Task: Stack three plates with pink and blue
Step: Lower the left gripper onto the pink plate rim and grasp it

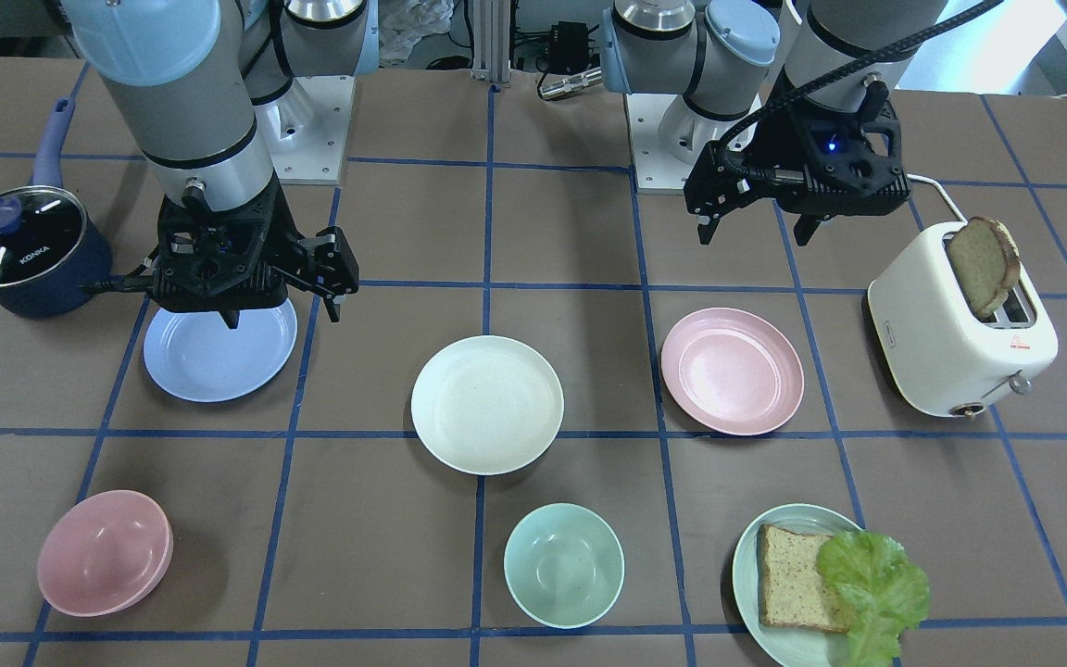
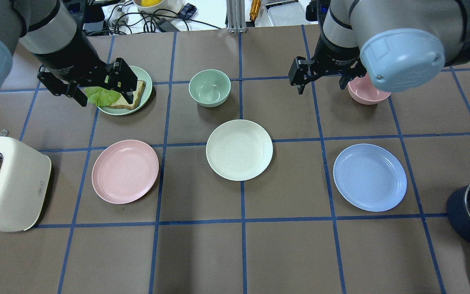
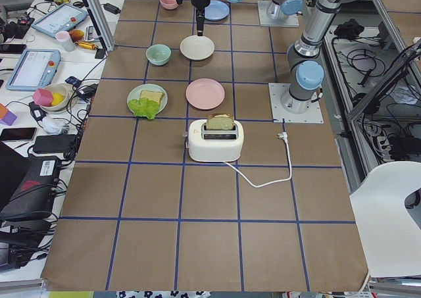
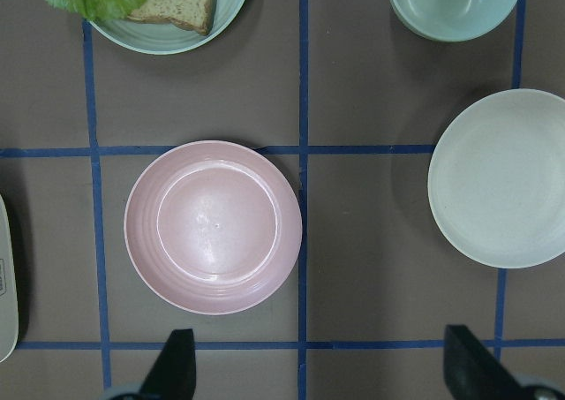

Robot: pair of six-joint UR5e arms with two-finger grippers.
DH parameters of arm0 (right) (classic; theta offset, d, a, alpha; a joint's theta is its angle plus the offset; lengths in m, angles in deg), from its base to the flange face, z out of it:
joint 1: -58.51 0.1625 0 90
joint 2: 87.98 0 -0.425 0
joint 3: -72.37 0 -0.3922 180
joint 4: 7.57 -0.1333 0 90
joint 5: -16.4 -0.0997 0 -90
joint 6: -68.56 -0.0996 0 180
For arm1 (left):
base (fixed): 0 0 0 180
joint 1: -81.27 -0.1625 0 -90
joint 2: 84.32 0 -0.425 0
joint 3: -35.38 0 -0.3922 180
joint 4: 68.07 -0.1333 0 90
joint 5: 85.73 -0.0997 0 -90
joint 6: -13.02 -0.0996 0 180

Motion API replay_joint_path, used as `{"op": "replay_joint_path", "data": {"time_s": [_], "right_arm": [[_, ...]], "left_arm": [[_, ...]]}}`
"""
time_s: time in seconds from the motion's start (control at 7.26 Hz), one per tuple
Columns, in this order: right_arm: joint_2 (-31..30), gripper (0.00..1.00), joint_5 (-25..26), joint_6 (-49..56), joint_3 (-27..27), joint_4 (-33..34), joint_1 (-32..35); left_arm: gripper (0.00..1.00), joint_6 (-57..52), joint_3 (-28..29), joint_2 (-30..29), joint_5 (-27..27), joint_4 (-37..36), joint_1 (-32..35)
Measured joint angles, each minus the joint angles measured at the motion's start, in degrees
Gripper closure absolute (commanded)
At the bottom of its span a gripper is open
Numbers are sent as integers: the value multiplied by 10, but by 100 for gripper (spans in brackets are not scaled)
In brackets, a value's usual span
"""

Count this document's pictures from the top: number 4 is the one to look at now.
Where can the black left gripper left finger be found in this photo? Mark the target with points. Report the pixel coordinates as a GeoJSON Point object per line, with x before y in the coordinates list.
{"type": "Point", "coordinates": [173, 375]}

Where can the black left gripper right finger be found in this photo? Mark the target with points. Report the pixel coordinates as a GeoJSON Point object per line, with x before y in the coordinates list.
{"type": "Point", "coordinates": [470, 371]}

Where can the pink plate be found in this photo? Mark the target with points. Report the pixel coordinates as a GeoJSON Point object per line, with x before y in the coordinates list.
{"type": "Point", "coordinates": [212, 227]}

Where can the cream white plate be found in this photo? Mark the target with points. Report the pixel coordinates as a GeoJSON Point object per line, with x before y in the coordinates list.
{"type": "Point", "coordinates": [496, 179]}

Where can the light green plate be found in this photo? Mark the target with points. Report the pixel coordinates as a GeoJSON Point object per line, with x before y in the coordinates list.
{"type": "Point", "coordinates": [167, 39]}

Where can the light green bowl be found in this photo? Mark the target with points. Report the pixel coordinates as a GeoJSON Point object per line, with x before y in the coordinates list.
{"type": "Point", "coordinates": [452, 20]}

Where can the brown bread slice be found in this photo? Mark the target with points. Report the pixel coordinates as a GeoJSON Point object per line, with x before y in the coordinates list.
{"type": "Point", "coordinates": [190, 15]}

